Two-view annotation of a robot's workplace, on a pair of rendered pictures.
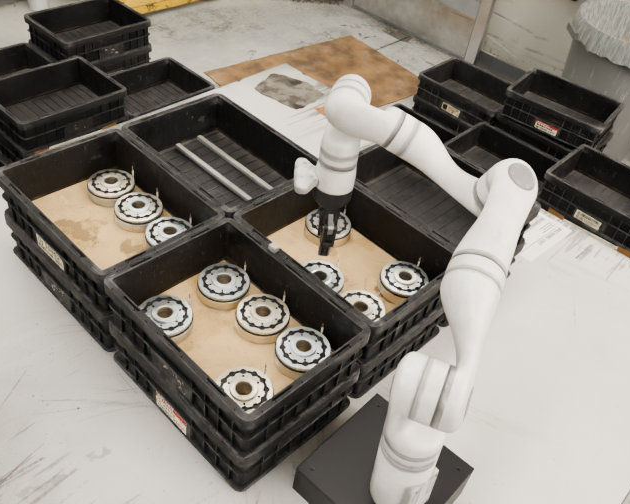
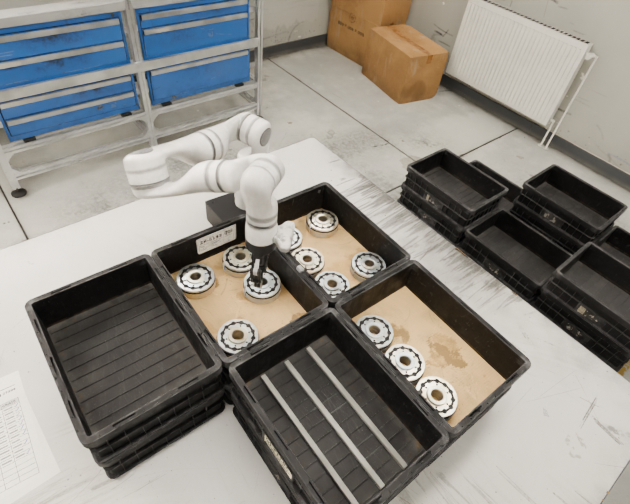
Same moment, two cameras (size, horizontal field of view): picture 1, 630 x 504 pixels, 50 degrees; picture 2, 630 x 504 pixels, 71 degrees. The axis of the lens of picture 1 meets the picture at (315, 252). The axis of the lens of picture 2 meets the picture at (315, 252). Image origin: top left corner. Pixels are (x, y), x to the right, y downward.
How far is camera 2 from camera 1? 1.75 m
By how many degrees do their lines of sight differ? 92
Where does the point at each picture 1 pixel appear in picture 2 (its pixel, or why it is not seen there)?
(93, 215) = (439, 371)
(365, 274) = (220, 298)
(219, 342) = (333, 257)
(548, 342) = not seen: hidden behind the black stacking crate
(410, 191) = (121, 400)
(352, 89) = (264, 157)
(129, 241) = (403, 340)
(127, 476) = not seen: hidden behind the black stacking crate
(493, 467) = (181, 227)
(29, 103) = not seen: outside the picture
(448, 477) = (220, 200)
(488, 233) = (191, 138)
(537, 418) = (134, 245)
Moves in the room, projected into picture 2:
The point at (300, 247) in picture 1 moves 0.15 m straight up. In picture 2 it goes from (266, 327) to (267, 292)
